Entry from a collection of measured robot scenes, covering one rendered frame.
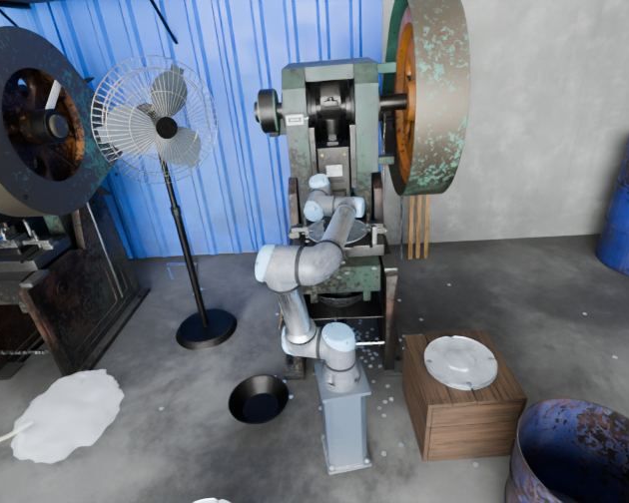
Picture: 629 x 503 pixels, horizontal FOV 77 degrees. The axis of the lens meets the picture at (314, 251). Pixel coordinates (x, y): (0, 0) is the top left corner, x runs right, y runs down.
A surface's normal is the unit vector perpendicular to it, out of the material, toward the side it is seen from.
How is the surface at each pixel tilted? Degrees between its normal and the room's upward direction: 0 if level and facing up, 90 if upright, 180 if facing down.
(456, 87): 76
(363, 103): 90
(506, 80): 90
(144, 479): 0
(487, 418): 90
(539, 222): 90
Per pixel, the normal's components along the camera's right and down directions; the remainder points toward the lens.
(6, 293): -0.06, 0.48
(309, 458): -0.07, -0.87
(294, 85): -0.07, -0.28
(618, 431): -0.82, 0.29
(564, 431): -0.27, 0.45
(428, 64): -0.06, 0.06
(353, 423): 0.16, 0.47
